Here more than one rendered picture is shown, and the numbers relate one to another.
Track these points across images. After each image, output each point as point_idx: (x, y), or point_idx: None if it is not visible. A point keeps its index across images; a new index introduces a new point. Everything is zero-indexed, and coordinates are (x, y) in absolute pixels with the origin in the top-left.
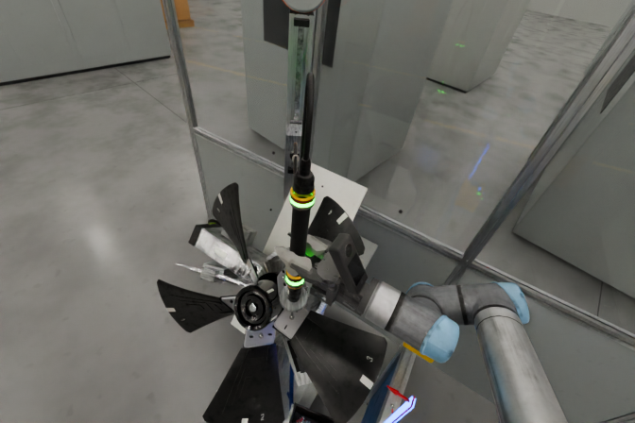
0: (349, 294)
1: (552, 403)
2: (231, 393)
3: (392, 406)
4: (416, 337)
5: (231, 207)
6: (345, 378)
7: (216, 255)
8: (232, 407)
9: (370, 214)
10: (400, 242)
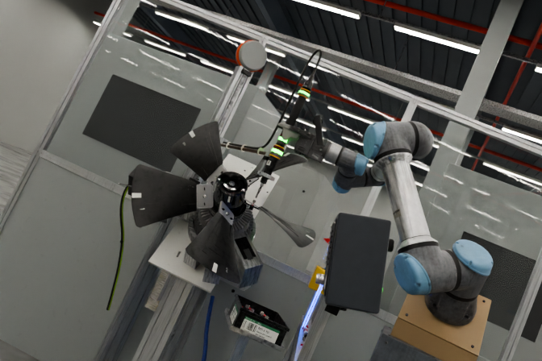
0: (317, 146)
1: None
2: (210, 238)
3: (306, 323)
4: (352, 155)
5: (207, 134)
6: (297, 230)
7: None
8: (209, 250)
9: None
10: (274, 278)
